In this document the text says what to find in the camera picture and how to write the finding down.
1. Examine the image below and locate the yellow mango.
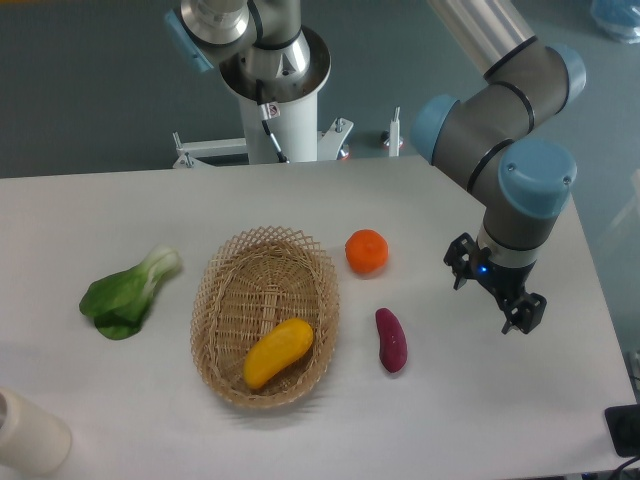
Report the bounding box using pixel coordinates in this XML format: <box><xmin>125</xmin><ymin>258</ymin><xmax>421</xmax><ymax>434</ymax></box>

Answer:
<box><xmin>243</xmin><ymin>318</ymin><xmax>314</xmax><ymax>390</ymax></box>

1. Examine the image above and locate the cream cylindrical container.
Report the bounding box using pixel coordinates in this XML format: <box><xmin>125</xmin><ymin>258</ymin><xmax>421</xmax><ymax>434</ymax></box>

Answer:
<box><xmin>1</xmin><ymin>387</ymin><xmax>72</xmax><ymax>476</ymax></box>

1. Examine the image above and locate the blue plastic bag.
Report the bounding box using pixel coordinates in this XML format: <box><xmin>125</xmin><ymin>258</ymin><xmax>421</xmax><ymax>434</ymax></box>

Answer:
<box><xmin>590</xmin><ymin>0</ymin><xmax>639</xmax><ymax>44</ymax></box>

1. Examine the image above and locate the orange tangerine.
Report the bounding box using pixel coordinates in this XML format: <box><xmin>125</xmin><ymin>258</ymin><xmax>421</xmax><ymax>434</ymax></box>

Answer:
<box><xmin>345</xmin><ymin>229</ymin><xmax>389</xmax><ymax>275</ymax></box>

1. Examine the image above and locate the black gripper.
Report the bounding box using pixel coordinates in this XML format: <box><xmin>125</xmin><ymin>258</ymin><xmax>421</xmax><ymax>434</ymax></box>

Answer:
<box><xmin>443</xmin><ymin>233</ymin><xmax>547</xmax><ymax>334</ymax></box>

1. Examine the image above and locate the black device at table edge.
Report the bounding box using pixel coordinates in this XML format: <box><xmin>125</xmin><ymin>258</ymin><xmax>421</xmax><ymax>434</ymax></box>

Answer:
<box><xmin>604</xmin><ymin>404</ymin><xmax>639</xmax><ymax>457</ymax></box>

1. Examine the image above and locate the green bok choy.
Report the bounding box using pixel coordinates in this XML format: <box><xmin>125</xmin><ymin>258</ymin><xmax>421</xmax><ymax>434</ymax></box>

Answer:
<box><xmin>79</xmin><ymin>245</ymin><xmax>182</xmax><ymax>341</ymax></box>

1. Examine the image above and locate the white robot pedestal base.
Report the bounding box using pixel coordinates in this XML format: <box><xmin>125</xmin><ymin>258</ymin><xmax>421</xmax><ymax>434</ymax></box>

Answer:
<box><xmin>173</xmin><ymin>26</ymin><xmax>354</xmax><ymax>169</ymax></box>

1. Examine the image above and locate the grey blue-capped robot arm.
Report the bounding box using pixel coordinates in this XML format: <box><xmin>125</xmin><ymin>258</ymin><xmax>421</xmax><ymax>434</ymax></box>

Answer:
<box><xmin>165</xmin><ymin>1</ymin><xmax>586</xmax><ymax>333</ymax></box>

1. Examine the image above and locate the purple sweet potato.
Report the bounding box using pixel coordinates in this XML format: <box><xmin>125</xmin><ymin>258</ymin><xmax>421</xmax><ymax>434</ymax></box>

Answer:
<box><xmin>375</xmin><ymin>308</ymin><xmax>408</xmax><ymax>374</ymax></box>

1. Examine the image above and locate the woven wicker basket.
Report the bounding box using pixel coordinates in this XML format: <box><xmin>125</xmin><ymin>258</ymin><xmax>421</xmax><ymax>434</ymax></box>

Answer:
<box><xmin>191</xmin><ymin>226</ymin><xmax>340</xmax><ymax>409</ymax></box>

